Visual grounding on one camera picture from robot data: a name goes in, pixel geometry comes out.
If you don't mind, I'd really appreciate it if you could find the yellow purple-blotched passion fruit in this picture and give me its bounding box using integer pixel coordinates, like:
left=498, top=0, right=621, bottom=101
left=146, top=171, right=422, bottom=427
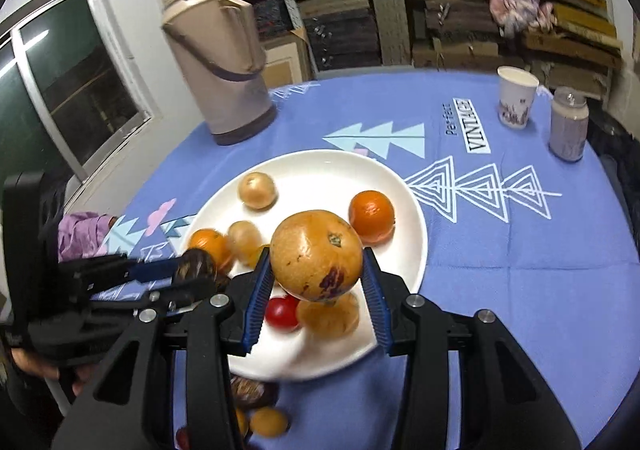
left=270, top=210, right=364, bottom=303

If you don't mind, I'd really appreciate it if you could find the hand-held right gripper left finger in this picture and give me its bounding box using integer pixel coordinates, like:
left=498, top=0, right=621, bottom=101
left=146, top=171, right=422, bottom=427
left=50, top=246, right=275, bottom=450

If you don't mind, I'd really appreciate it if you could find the blue printed tablecloth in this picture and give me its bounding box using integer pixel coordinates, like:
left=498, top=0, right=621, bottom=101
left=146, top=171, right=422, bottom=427
left=60, top=69, right=631, bottom=450

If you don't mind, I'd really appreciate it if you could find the white paper cup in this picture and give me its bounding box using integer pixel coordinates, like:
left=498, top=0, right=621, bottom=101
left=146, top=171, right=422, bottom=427
left=497, top=66, right=540, bottom=130

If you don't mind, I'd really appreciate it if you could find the window with white frame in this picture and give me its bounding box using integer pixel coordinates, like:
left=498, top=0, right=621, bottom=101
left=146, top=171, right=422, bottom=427
left=0, top=0, right=163, bottom=191

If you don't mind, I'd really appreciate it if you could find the person's left hand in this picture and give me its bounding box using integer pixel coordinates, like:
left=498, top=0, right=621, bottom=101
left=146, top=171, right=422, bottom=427
left=10, top=347, right=98, bottom=398

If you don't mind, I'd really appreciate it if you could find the dark purple passion fruit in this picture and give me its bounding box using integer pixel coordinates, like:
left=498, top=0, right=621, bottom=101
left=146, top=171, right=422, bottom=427
left=175, top=250, right=219, bottom=293
left=230, top=376, right=279, bottom=406

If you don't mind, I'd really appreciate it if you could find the white round plate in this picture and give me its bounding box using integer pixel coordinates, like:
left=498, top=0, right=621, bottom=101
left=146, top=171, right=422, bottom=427
left=182, top=149, right=429, bottom=381

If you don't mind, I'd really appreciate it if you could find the large tan passion fruit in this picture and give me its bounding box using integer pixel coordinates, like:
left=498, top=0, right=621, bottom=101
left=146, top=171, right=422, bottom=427
left=295, top=292, right=361, bottom=338

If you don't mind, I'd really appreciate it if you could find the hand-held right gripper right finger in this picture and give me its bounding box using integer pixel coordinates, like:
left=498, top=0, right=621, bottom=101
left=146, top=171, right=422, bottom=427
left=362, top=246, right=581, bottom=450

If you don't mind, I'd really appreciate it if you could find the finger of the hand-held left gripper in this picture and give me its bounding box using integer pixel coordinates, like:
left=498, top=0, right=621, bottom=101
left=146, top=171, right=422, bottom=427
left=90, top=277, right=231, bottom=318
left=60, top=252, right=186, bottom=286

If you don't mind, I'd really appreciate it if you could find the brown cardboard box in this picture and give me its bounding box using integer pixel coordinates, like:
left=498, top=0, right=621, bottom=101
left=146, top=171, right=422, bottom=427
left=260, top=27, right=311, bottom=88

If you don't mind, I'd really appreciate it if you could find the pink crumpled cloth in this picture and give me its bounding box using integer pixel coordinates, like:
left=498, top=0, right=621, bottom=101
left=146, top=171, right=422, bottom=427
left=489, top=0, right=557, bottom=38

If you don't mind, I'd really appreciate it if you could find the beige thermos jug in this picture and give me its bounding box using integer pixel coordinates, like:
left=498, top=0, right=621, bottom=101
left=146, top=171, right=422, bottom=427
left=160, top=0, right=278, bottom=147

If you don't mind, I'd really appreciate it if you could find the small tan round fruit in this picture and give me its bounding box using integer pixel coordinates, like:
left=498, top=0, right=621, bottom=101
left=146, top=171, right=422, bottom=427
left=227, top=221, right=271, bottom=267
left=249, top=406, right=289, bottom=440
left=237, top=172, right=277, bottom=210

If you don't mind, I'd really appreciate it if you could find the grey lidded jar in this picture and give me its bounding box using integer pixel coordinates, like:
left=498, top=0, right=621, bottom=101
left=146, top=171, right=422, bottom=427
left=548, top=86, right=589, bottom=162

